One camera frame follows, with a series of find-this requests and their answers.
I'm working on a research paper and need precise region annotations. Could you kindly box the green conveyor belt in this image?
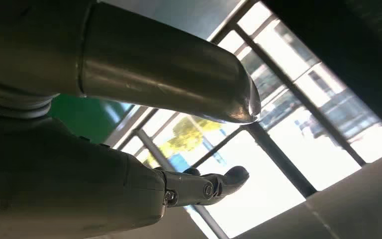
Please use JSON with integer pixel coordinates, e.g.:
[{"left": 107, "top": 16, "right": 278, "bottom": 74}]
[{"left": 49, "top": 95, "right": 134, "bottom": 144}]

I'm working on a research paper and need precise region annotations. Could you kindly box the dark window frame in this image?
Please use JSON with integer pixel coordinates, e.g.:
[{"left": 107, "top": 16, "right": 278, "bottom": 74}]
[{"left": 111, "top": 0, "right": 382, "bottom": 239}]

